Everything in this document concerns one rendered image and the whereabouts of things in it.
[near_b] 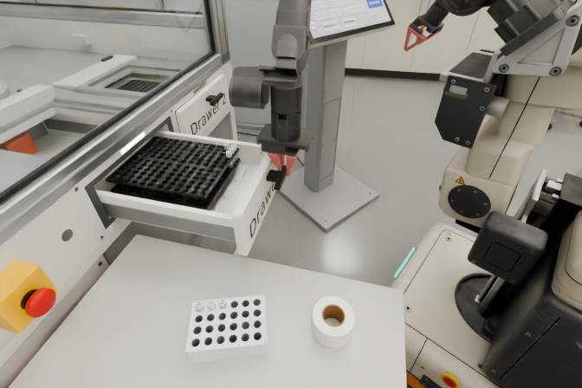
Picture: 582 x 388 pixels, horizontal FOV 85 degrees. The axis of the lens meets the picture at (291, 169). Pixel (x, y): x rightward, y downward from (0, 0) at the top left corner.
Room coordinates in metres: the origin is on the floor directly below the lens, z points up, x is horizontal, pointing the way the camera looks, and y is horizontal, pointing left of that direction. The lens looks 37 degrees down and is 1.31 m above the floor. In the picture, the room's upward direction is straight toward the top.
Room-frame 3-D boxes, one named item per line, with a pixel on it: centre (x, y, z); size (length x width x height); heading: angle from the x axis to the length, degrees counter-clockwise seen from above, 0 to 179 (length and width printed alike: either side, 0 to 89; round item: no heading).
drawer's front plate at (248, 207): (0.52, 0.06, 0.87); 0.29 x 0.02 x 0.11; 166
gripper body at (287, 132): (0.54, 0.01, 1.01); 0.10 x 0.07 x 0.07; 76
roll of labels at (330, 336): (0.27, -0.07, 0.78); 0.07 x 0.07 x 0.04
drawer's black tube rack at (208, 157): (0.57, 0.25, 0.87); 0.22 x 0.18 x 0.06; 76
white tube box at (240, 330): (0.26, 0.10, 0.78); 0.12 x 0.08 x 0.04; 96
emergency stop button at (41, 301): (0.25, 0.37, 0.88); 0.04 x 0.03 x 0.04; 166
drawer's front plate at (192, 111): (0.89, 0.26, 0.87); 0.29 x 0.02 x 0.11; 166
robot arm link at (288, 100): (0.54, 0.01, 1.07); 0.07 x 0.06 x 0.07; 81
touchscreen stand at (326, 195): (1.50, -0.21, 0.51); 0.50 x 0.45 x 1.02; 39
